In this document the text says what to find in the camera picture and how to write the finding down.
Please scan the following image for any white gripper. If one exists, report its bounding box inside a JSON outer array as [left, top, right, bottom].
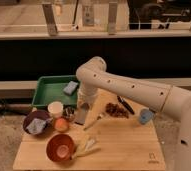
[[77, 83, 98, 109]]

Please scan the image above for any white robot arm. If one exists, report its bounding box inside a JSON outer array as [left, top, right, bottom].
[[76, 56, 191, 171]]

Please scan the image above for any dark purple bowl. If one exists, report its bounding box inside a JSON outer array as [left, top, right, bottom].
[[23, 110, 52, 134]]

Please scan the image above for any red bowl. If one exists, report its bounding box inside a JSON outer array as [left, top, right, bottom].
[[46, 134, 75, 162]]

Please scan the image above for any grey cloth in bowl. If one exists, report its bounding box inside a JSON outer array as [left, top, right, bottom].
[[26, 118, 46, 135]]

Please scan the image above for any blue sponge in tray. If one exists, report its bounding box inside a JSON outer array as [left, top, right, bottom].
[[63, 81, 78, 95]]

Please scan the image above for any small metal cup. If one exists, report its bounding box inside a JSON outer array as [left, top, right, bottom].
[[63, 107, 75, 121]]

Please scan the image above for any metal fork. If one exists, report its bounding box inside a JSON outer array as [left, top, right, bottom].
[[83, 113, 105, 131]]

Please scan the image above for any brown grape bunch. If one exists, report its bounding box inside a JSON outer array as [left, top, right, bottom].
[[105, 103, 129, 118]]

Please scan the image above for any white cup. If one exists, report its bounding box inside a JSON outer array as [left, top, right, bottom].
[[48, 101, 63, 118]]

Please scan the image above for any black knife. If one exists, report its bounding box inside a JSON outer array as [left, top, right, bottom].
[[117, 96, 135, 115]]

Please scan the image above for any green plastic tray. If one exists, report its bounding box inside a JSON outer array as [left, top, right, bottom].
[[32, 75, 79, 109]]

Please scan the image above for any orange apple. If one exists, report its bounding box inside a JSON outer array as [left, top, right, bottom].
[[54, 118, 69, 132]]

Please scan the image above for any blue plastic cup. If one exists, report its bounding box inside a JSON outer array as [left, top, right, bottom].
[[139, 109, 154, 125]]

